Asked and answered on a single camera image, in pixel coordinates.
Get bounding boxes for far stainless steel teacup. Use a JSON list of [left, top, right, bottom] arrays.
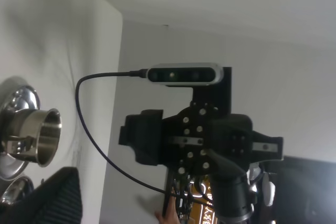
[[15, 109, 62, 167]]

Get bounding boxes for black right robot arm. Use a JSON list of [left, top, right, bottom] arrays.
[[119, 103, 283, 223]]

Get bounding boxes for near stainless steel saucer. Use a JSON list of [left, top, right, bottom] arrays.
[[1, 176, 34, 206]]

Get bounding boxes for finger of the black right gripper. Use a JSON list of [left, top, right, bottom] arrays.
[[119, 110, 163, 166], [251, 131, 284, 162]]

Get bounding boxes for black right camera cable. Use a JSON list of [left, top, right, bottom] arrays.
[[75, 68, 213, 207]]

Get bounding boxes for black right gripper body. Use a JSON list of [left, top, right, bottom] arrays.
[[160, 105, 253, 176]]

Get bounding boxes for stainless steel saucer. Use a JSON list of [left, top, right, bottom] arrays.
[[1, 84, 40, 181], [1, 176, 34, 206]]

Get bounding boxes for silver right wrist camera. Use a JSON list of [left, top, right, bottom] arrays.
[[146, 63, 224, 87]]

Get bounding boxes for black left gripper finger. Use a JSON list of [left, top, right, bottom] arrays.
[[1, 167, 83, 223]]

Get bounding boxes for far stainless steel saucer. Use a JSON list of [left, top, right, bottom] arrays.
[[1, 84, 40, 181]]

